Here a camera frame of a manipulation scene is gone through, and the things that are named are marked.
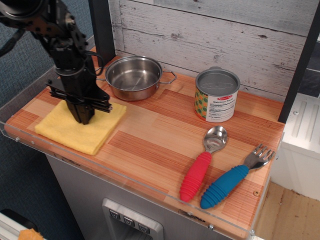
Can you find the clear acrylic guard rail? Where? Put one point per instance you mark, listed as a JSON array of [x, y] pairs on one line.
[[143, 160]]

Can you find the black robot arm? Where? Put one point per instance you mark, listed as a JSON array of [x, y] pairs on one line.
[[55, 27]]

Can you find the white toy cabinet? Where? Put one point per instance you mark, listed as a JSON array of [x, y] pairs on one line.
[[297, 165]]

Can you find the blue handled fork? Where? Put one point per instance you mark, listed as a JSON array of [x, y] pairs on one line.
[[222, 186]]

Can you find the stainless steel pot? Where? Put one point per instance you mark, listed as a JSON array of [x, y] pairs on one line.
[[136, 78]]

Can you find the grey toy fridge cabinet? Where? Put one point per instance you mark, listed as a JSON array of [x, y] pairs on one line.
[[104, 211]]

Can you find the black left frame post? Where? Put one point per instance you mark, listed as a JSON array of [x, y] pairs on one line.
[[102, 30]]

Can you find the black right frame post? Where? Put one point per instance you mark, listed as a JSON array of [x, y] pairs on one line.
[[301, 66]]

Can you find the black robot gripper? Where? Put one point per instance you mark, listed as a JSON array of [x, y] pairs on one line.
[[79, 87]]

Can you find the red handled spoon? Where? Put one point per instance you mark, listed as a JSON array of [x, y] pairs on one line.
[[214, 140]]

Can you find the orange cloth at corner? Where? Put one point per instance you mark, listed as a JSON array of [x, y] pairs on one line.
[[30, 234]]

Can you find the yellow cloth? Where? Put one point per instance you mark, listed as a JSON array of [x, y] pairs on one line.
[[60, 126]]

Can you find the toy food can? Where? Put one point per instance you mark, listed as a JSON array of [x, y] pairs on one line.
[[216, 94]]

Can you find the black frame post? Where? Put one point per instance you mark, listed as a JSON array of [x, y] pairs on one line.
[[102, 30], [301, 66]]

